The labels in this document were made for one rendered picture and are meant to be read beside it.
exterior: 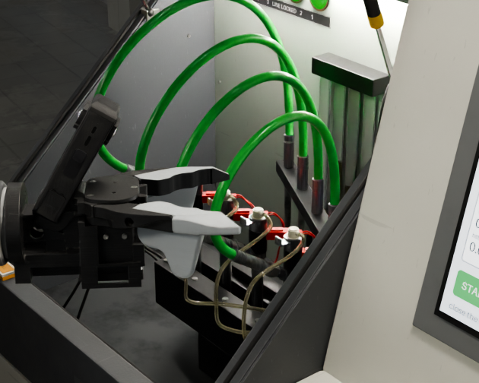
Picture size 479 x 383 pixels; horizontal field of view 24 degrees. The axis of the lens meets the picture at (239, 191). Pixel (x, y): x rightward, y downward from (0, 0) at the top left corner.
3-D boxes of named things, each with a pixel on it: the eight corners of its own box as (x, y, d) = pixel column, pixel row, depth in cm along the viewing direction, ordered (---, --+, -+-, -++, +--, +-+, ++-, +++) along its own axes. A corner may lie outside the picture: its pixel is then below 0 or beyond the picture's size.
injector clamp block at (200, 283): (156, 337, 190) (153, 260, 184) (203, 318, 196) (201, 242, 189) (286, 435, 166) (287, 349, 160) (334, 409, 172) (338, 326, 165)
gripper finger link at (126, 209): (194, 224, 94) (113, 207, 98) (193, 204, 93) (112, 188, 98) (162, 241, 90) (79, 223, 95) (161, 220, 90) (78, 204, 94)
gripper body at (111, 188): (150, 255, 103) (19, 260, 102) (147, 167, 101) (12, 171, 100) (149, 287, 96) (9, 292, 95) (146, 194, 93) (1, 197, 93)
